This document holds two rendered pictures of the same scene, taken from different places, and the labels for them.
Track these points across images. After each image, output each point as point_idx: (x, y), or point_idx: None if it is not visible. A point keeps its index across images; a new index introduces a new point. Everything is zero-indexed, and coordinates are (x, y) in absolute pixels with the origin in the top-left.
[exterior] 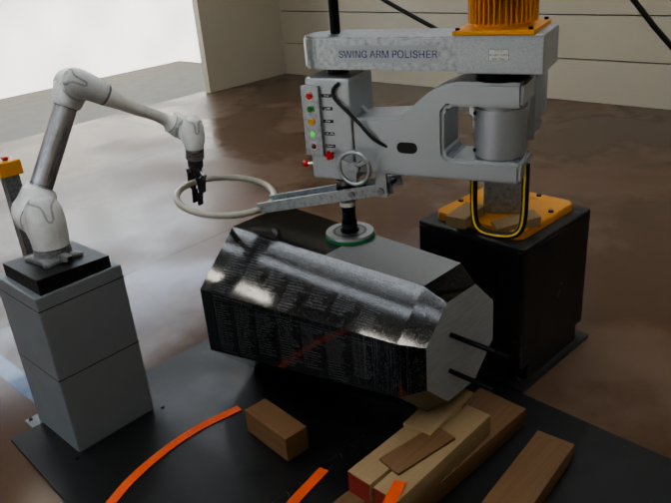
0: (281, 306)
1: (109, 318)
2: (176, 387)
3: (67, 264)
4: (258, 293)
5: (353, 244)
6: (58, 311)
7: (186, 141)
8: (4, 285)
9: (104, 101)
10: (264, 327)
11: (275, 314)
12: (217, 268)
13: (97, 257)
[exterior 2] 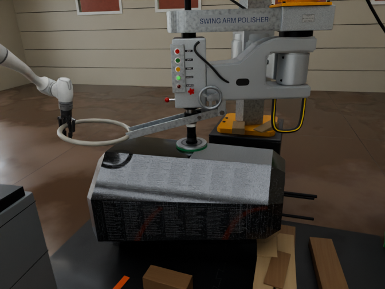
0: (167, 198)
1: (27, 238)
2: (69, 276)
3: None
4: (144, 193)
5: (201, 149)
6: None
7: (61, 95)
8: None
9: (2, 60)
10: (151, 215)
11: (162, 204)
12: (101, 182)
13: (13, 190)
